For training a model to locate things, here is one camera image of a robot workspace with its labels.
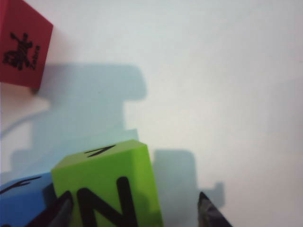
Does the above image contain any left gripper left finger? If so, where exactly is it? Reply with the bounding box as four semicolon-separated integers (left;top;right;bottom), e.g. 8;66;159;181
30;191;74;227

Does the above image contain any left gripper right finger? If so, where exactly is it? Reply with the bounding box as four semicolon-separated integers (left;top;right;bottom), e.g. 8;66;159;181
197;191;234;227

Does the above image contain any blue foam block fish picture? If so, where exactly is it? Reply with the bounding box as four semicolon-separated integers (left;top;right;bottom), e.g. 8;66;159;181
0;172;58;227

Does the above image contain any green foam block letter N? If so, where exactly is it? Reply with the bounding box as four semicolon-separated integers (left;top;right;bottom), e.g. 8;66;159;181
50;139;164;227

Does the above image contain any red foam block zebra picture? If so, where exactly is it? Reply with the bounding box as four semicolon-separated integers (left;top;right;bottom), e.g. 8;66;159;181
0;0;54;94

